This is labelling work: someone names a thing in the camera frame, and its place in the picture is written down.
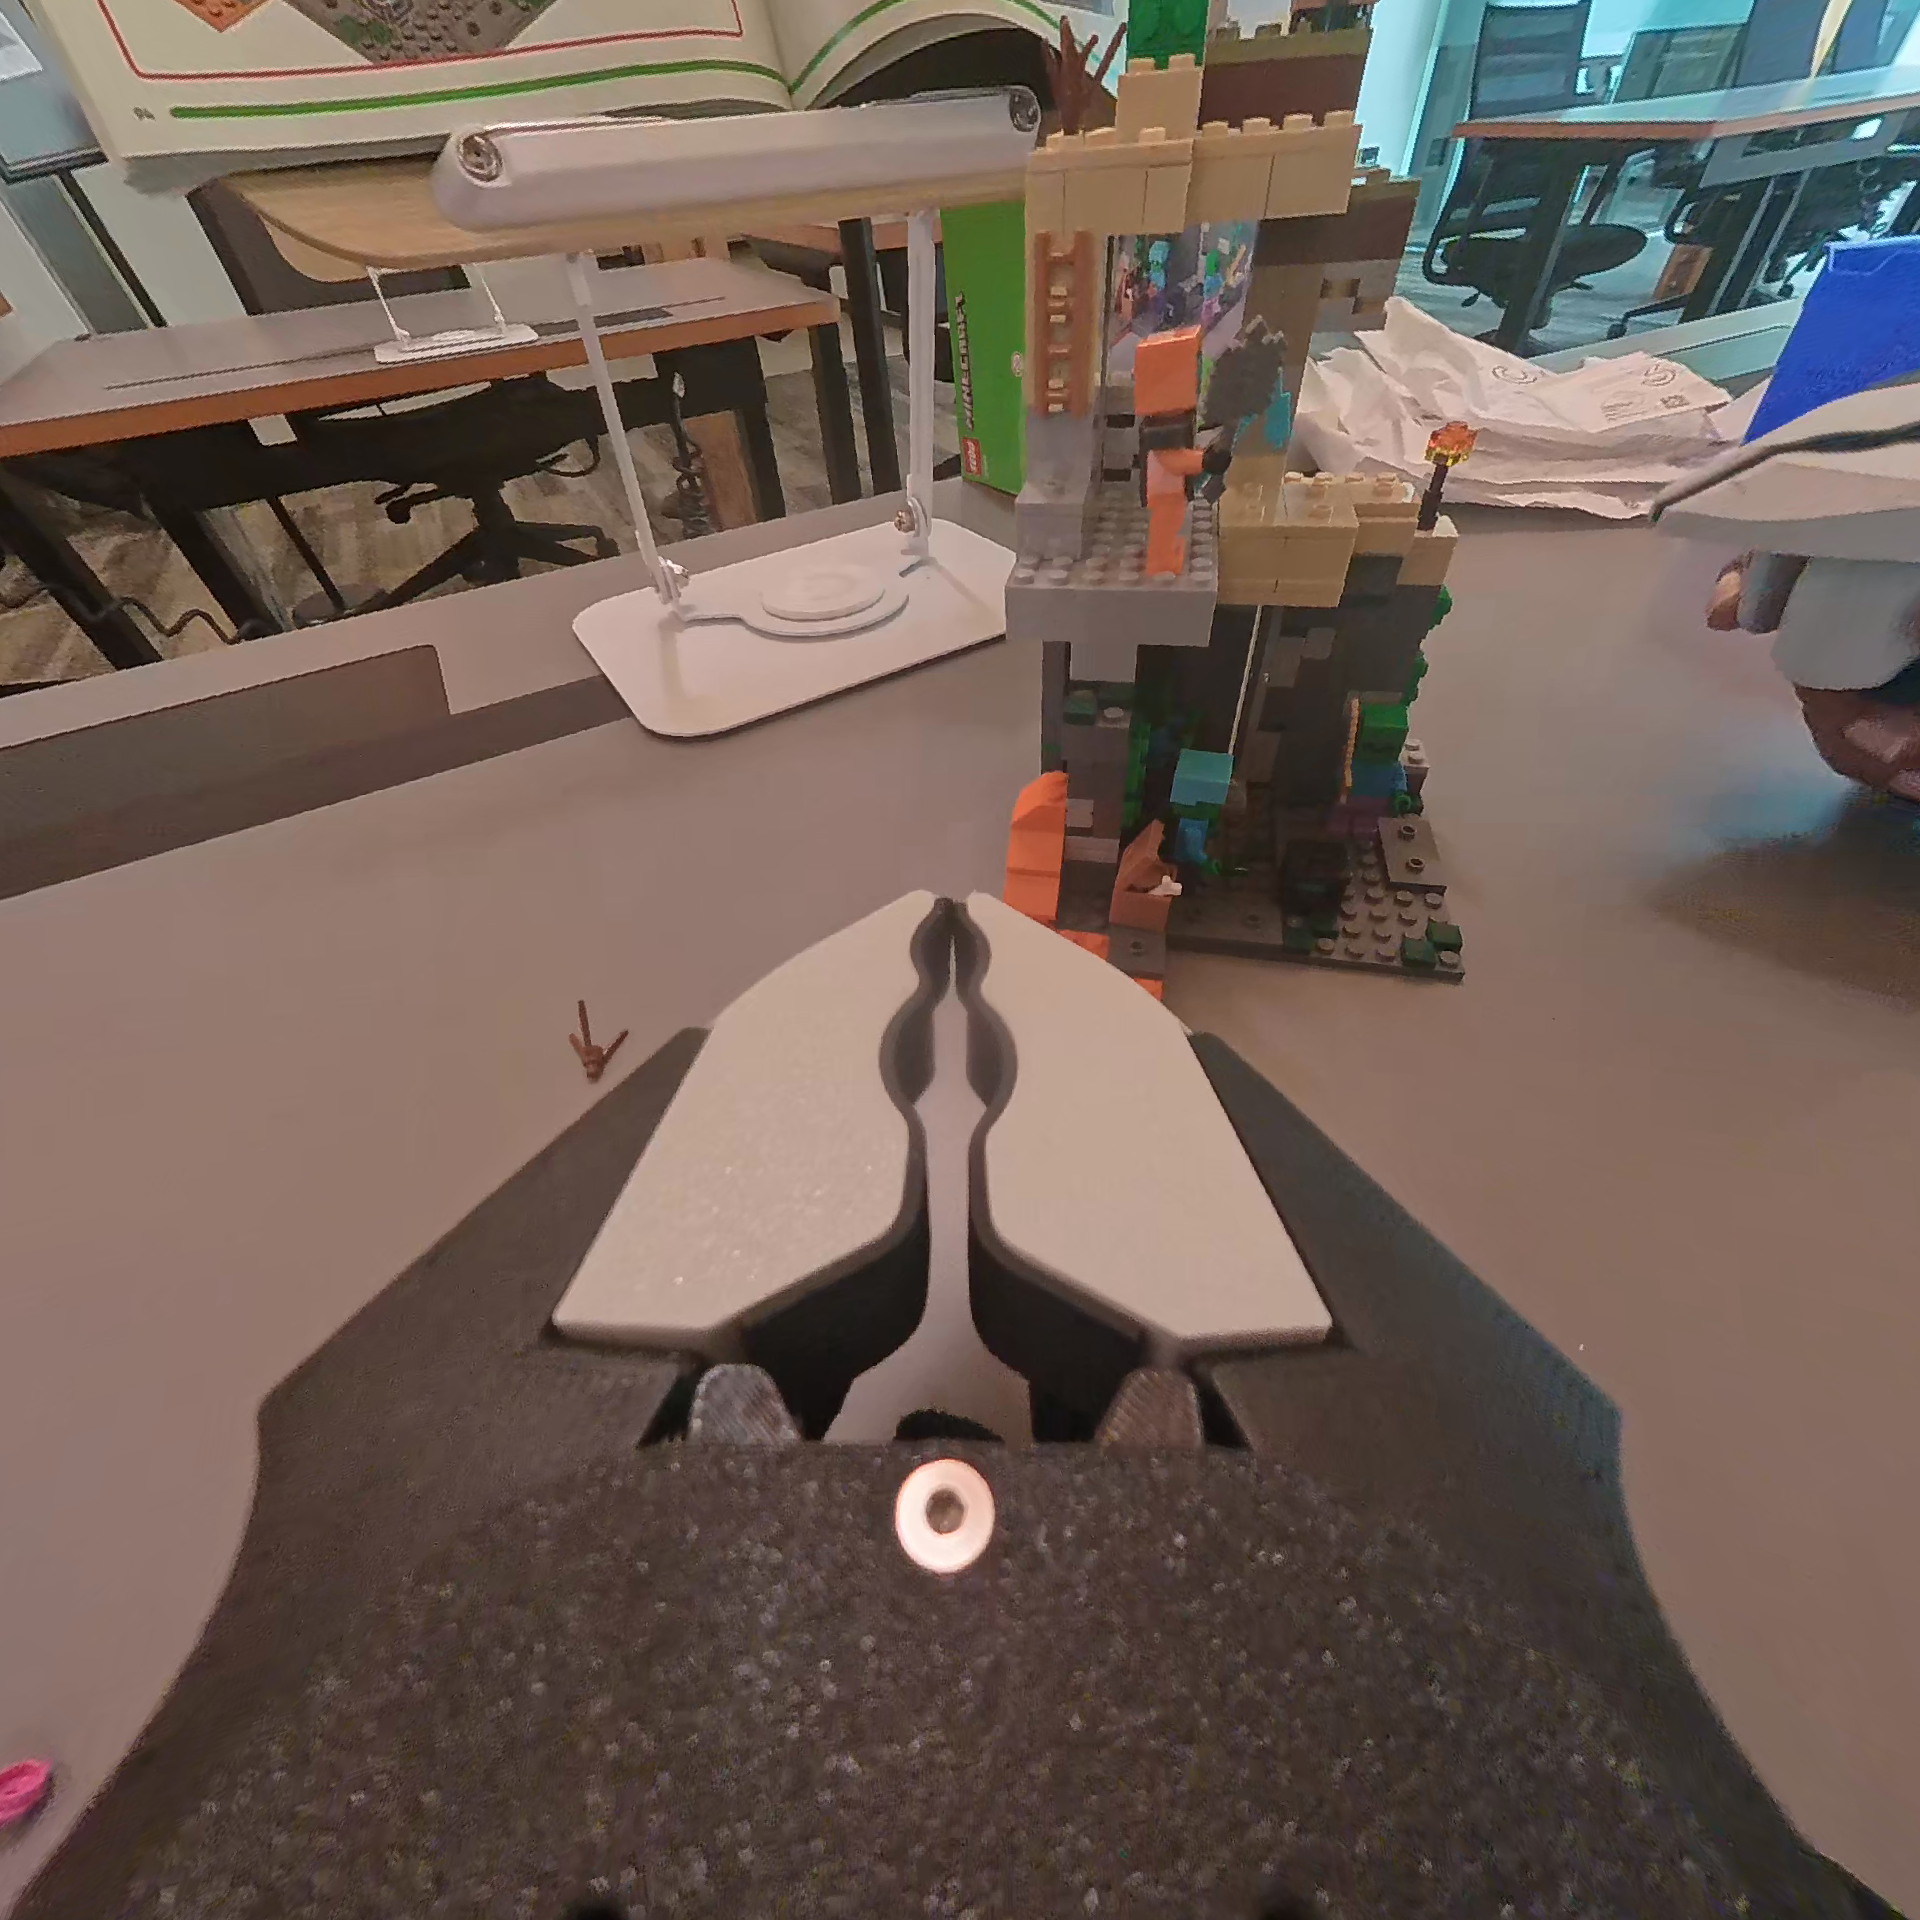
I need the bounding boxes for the blue plastic bin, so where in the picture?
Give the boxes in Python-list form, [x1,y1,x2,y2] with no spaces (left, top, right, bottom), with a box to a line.
[1747,238,1920,446]

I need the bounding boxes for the person's right hand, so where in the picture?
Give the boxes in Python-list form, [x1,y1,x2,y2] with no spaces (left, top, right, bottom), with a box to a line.
[1711,555,1920,800]

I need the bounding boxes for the black office chair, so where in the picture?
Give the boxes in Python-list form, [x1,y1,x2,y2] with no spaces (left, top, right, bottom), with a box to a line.
[1418,0,1652,337]
[1693,0,1920,303]
[287,375,620,602]

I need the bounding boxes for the crumpled white paper bags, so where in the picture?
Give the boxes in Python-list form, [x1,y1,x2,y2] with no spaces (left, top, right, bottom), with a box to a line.
[1297,298,1774,518]

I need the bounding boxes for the black coiled cable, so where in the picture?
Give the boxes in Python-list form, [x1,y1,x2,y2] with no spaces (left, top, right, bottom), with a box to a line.
[657,396,723,541]

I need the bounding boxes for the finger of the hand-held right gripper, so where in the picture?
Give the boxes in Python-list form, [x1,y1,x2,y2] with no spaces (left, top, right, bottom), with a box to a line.
[1724,396,1920,453]
[1645,446,1920,551]

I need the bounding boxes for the green toy box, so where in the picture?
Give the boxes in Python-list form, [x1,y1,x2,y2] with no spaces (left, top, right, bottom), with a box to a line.
[942,201,1037,492]

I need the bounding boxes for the white desk lamp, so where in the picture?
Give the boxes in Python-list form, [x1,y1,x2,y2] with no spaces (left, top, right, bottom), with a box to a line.
[431,83,1042,738]

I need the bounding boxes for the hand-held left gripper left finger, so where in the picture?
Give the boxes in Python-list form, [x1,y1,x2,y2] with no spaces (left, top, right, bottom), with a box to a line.
[553,893,968,1363]

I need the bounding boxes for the wooden edged office table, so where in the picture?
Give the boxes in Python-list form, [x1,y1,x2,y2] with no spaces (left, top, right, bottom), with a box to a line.
[0,252,844,677]
[1445,70,1920,352]

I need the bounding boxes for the open instruction booklet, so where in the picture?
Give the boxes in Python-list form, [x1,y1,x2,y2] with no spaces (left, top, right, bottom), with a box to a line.
[32,0,1120,195]

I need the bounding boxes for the toy brick tower model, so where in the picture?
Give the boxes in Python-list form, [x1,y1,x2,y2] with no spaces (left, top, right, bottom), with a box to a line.
[1002,0,1464,998]

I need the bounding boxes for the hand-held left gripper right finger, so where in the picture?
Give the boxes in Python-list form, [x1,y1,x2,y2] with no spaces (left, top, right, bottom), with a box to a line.
[962,893,1332,1367]

